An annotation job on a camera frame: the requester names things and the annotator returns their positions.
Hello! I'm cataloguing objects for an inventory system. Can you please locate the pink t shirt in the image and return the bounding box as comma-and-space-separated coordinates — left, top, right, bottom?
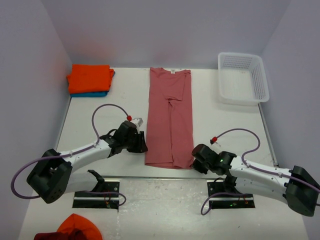
144, 67, 194, 169

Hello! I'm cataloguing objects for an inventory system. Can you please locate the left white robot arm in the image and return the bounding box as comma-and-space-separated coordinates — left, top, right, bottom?
26, 118, 148, 204

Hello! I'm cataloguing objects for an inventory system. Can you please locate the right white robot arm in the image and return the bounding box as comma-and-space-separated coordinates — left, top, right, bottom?
191, 144, 320, 217

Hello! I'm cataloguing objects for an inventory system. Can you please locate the folded blue t shirt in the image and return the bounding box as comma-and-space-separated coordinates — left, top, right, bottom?
67, 69, 115, 98

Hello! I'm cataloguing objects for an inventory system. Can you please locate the folded orange t shirt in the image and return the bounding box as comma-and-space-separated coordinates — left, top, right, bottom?
66, 64, 115, 94

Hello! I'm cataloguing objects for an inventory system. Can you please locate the white plastic basket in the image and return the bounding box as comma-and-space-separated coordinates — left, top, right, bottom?
218, 52, 270, 106

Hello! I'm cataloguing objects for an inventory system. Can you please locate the orange cloth at front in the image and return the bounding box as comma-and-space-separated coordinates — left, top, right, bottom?
57, 213, 103, 240

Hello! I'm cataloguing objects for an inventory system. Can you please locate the dark red cloth at front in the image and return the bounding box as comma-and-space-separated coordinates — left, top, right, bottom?
34, 230, 87, 240

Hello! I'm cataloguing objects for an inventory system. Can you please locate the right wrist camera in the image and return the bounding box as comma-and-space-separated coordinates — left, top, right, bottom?
210, 140, 223, 154

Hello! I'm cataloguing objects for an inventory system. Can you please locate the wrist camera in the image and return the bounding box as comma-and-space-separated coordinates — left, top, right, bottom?
130, 117, 144, 133
210, 140, 223, 154

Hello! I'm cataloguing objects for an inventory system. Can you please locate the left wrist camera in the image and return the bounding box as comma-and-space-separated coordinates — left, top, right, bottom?
130, 117, 144, 133

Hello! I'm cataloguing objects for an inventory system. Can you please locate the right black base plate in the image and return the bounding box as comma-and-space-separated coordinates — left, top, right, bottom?
207, 177, 256, 210

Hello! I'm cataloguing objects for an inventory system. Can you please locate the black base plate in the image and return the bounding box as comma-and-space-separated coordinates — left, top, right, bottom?
207, 177, 256, 210
72, 178, 122, 210

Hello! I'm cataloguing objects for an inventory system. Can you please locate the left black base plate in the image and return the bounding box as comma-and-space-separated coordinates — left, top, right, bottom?
72, 178, 122, 210

